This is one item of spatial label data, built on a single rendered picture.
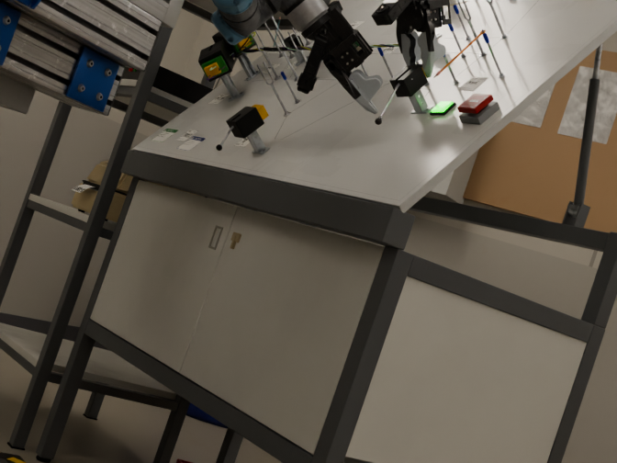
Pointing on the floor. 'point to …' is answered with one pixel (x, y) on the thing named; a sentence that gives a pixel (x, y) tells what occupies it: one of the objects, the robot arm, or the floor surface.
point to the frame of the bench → (237, 424)
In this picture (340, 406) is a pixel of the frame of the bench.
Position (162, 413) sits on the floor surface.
